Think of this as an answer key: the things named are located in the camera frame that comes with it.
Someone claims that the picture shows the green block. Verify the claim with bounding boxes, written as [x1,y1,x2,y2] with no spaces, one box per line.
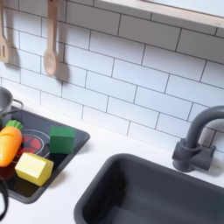
[48,125,76,155]

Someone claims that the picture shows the dark grey tap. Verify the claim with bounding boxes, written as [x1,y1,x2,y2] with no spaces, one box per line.
[171,105,224,173]

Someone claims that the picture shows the dark grey sink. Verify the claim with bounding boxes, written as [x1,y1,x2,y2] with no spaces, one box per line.
[73,152,224,224]

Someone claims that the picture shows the yellow block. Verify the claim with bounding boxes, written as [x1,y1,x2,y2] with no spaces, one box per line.
[14,151,55,187]

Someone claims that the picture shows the black stove top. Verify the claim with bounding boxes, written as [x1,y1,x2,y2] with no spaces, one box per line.
[0,107,91,205]

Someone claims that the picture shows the wooden slotted spatula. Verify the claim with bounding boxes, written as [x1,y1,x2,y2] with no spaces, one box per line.
[0,0,11,64]

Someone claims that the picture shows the wooden spoon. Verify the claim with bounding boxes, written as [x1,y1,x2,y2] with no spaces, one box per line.
[43,0,61,78]

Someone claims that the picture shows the orange toy carrot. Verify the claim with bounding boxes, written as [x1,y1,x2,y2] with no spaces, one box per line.
[0,119,25,168]

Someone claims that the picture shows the wooden shelf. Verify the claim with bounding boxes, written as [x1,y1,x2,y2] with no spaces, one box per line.
[93,0,224,30]

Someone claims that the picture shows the steel pot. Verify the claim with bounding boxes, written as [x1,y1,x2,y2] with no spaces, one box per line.
[0,86,25,130]

